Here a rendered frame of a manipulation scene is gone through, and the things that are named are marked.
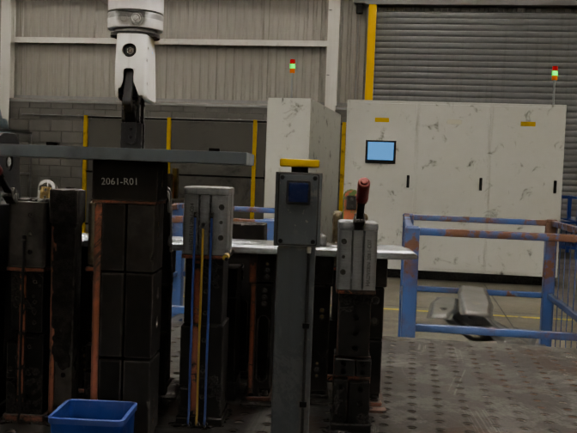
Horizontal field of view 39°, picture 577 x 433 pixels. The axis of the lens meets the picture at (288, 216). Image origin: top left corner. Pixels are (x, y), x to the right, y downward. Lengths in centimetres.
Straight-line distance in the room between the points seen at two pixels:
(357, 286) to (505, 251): 805
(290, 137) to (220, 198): 801
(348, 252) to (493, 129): 803
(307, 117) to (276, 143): 46
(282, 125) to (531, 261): 317
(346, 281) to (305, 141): 799
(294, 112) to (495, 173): 234
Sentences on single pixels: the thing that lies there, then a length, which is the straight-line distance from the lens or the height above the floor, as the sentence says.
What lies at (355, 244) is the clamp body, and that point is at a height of 102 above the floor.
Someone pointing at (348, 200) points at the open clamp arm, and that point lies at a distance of 172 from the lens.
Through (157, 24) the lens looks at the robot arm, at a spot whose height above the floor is 135.
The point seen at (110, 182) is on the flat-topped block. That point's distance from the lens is 125.
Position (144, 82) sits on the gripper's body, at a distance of 124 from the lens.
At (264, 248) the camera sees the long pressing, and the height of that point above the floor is 100.
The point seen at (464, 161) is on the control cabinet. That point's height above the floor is 134.
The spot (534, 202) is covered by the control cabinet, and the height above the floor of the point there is 92.
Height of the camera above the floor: 114
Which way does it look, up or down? 3 degrees down
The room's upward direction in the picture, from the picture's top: 2 degrees clockwise
